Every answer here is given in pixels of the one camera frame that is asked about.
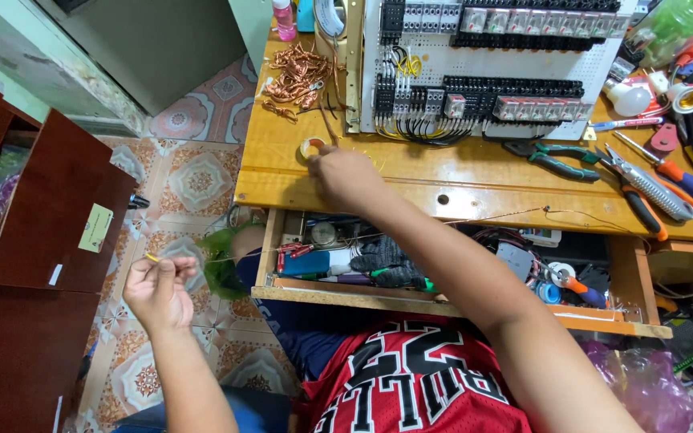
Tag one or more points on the person's right hand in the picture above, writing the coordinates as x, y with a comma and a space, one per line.
343, 177

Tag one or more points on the person's left hand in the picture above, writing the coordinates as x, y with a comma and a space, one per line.
160, 298

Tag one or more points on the person's right fingers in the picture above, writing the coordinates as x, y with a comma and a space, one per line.
319, 165

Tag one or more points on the person's left fingers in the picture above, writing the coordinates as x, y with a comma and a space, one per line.
175, 269

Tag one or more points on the yellow tape roll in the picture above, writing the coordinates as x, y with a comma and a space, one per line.
308, 146

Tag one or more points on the green plastic bag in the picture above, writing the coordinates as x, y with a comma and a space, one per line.
223, 267

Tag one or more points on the round metal gauge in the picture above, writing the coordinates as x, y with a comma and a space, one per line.
323, 234

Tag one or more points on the black cabinet knob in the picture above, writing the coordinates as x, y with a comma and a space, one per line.
138, 201

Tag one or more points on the blue flat box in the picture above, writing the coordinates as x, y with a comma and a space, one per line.
312, 263

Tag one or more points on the wooden desk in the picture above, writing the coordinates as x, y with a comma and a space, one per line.
418, 174

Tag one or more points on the grey knitted gloves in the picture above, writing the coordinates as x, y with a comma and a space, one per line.
390, 263

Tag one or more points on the navy blue shorts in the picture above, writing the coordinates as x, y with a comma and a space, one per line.
298, 337

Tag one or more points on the white tape roll dispenser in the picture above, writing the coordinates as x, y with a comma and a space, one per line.
329, 24

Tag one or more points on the dark brown wooden cabinet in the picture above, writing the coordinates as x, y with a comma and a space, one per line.
33, 258

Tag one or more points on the pink bottle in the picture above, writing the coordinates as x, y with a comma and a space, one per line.
284, 19

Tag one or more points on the blue container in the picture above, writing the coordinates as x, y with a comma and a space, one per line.
305, 15

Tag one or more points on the wooden desk drawer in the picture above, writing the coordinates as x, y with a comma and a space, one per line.
443, 300

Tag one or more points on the white relay control panel board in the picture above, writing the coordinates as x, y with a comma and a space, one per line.
491, 66

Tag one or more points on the red basketball jersey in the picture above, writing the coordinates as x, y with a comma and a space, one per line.
406, 379

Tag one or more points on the blue tape roll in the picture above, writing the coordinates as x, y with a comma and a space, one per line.
548, 293

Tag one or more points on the small white tape roll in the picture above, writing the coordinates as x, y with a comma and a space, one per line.
561, 272

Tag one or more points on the small orange blue screwdriver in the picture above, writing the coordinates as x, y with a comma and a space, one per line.
581, 290

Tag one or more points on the blue pen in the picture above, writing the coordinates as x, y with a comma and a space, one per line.
626, 124

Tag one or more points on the white light bulb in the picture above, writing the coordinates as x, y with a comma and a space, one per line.
629, 98

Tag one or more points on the dark pink round tool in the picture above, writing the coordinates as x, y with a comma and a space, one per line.
663, 138

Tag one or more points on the white plug adapter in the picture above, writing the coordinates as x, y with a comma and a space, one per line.
659, 81

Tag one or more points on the white lamp socket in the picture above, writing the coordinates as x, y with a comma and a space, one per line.
688, 97

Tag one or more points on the clear bag with green contents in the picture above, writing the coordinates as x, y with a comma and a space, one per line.
677, 27

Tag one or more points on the purple plastic bag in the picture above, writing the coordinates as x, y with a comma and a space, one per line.
644, 385

